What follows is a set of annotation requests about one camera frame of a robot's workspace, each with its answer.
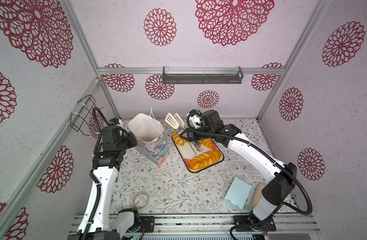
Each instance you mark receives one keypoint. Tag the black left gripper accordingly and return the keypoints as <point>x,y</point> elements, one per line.
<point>130,136</point>

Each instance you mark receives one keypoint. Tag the white slotted tongs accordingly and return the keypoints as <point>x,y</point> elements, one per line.
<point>175,121</point>

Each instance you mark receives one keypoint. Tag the black wire wall basket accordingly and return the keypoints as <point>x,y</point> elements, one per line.
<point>79,119</point>

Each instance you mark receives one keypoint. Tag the top small bread roll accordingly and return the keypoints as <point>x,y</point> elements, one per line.
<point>207,143</point>

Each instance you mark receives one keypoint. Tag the small bread roll left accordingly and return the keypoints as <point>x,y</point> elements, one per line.
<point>177,139</point>

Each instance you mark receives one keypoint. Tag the small bread roll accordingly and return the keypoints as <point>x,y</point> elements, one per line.
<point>207,143</point>
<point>177,139</point>

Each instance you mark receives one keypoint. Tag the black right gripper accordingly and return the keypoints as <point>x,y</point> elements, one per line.
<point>191,134</point>

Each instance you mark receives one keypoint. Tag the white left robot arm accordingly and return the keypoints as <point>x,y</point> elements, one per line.
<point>95,224</point>

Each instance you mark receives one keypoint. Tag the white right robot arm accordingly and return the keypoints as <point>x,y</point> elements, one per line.
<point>281,177</point>

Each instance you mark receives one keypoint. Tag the strawberry print serving tray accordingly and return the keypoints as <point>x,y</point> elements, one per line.
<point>190,150</point>

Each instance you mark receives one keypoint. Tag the round tape roll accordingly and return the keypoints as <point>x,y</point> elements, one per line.
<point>141,200</point>

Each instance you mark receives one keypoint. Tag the black wall shelf rack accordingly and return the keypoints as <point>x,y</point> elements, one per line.
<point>203,78</point>

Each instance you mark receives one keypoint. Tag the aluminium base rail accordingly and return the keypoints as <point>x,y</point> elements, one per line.
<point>283,226</point>

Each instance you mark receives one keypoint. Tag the braided yellow bread loaf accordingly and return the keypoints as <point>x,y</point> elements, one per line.
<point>205,160</point>

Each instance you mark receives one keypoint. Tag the floral paper gift bag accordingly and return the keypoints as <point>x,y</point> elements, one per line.
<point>150,137</point>

